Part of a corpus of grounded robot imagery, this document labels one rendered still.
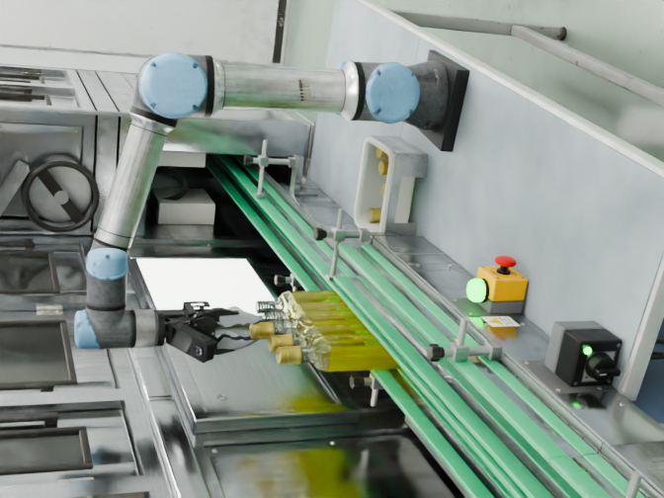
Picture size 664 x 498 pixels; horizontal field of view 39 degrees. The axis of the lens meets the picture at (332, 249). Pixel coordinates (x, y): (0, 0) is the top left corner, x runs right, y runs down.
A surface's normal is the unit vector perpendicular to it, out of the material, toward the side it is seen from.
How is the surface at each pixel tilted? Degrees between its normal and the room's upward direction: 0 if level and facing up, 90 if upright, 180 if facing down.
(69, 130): 90
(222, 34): 90
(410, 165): 90
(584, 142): 0
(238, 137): 90
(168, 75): 78
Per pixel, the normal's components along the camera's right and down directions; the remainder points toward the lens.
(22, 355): 0.12, -0.94
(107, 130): 0.33, 0.34
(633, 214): -0.94, 0.00
